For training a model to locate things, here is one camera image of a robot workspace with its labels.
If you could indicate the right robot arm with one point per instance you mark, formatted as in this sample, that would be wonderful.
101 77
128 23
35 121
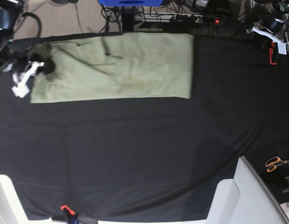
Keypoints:
22 65

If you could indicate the blue box on stand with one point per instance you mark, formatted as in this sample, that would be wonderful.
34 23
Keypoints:
126 3

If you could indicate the white bin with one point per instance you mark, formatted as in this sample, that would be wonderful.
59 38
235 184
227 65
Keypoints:
11 210
245 199

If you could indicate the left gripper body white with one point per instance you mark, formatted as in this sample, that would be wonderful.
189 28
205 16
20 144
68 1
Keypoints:
275 30

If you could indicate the light green T-shirt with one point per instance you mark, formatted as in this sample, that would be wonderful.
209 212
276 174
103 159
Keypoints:
132 65

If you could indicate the red black clamp right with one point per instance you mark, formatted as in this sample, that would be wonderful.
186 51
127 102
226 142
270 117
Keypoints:
273 53

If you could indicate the orange handled scissors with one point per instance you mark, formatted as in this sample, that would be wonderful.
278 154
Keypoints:
273 163

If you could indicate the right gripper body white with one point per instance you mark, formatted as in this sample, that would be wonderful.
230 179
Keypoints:
20 88

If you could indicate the black table cloth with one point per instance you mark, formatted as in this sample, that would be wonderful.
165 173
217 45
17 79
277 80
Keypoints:
149 159

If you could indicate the white power strip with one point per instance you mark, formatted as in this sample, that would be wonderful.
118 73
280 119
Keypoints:
175 17

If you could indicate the white bin left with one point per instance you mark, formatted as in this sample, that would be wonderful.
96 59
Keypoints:
11 210

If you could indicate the red black clamp bottom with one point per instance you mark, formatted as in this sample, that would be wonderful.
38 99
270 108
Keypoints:
70 216

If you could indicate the white bin right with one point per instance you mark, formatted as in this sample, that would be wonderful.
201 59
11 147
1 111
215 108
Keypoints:
245 199

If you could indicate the red black clamp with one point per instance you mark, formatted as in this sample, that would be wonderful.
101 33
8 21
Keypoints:
273 53
70 216

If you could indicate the black stand pole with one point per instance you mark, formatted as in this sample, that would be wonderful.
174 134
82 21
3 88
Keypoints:
128 18

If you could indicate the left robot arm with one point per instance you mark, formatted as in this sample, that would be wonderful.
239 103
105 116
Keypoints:
270 10

